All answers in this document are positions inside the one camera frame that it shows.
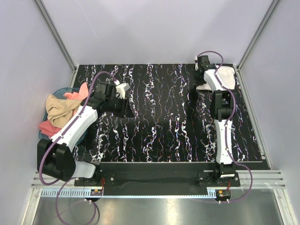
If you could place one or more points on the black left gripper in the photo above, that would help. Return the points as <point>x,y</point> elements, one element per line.
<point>126,110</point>

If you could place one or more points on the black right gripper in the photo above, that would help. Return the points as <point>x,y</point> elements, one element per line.
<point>197,83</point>

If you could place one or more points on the cream and green t-shirt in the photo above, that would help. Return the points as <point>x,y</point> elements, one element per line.
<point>226,74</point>

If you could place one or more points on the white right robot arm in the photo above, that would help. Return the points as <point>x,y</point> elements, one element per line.
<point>222,110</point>

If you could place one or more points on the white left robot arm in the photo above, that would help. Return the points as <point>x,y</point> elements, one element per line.
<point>54,155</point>

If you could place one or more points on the beige t-shirt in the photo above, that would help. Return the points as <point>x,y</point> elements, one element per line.
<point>60,111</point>

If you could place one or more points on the pink t-shirt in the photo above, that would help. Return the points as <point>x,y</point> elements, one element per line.
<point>84,91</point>

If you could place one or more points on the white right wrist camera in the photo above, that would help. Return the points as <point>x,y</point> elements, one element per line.
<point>196,63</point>

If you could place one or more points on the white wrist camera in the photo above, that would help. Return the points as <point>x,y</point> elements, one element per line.
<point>121,89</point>
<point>196,63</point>

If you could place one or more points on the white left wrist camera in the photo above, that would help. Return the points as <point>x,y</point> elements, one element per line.
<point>121,89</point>

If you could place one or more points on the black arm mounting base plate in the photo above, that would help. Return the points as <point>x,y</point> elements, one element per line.
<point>174,177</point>

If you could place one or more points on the right aluminium frame post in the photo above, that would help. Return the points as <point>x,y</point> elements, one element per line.
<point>259,31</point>

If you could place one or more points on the aluminium frame post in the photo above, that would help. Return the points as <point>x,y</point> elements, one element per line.
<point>259,31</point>
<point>50,24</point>

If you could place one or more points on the grey slotted cable duct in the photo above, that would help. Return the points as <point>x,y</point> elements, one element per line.
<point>112,193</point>

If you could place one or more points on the left aluminium frame post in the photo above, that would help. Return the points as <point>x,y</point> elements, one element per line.
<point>50,24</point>

